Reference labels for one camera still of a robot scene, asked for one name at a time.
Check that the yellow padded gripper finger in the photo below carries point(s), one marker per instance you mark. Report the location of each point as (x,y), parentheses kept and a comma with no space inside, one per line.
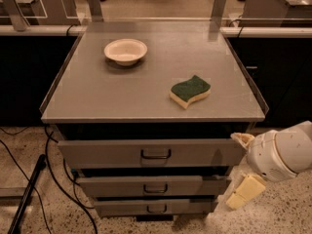
(243,139)
(250,187)

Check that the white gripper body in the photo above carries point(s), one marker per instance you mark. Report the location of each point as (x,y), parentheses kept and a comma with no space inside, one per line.
(264,155)

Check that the grey top drawer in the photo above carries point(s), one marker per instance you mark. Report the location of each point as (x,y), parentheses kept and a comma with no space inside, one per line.
(150,153)

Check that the grey drawer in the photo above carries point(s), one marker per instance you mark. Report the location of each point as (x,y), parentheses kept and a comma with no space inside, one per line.
(139,186)
(155,207)
(150,153)

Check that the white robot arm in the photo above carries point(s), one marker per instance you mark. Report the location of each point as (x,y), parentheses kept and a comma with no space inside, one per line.
(295,147)

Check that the grey middle drawer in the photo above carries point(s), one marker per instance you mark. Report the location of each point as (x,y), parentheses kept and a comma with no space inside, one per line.
(139,186)

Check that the grey metal drawer cabinet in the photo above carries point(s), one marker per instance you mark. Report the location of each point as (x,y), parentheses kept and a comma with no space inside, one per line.
(94,98)

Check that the grey bottom drawer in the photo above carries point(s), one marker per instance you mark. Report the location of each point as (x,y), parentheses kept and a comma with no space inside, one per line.
(155,207)

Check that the green and yellow sponge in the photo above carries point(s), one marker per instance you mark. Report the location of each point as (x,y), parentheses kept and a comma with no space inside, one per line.
(189,91)

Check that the grey background desk right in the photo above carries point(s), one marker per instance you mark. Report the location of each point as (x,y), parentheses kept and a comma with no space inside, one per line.
(277,13)

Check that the grey background desk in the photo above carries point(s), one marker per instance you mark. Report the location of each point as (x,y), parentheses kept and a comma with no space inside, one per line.
(277,13)
(49,12)

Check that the white ceramic bowl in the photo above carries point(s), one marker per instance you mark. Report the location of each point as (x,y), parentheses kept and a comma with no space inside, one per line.
(125,52)

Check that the grey background desk left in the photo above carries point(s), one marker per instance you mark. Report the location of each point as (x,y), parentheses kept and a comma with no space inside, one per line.
(49,12)

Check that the black floor bar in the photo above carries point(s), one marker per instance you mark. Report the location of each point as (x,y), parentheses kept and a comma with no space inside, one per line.
(15,225)

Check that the grey right post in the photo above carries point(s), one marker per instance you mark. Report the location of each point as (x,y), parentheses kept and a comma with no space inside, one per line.
(218,9)

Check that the grey post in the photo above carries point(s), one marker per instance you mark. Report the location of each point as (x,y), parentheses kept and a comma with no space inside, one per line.
(218,9)
(95,10)
(18,22)

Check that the grey middle post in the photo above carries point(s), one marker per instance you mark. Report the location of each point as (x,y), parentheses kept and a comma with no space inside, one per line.
(95,10)

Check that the white horizontal rail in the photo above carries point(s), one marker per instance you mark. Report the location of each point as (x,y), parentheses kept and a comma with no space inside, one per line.
(230,32)

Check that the grey left post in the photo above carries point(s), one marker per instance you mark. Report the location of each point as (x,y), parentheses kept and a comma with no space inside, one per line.
(18,22)

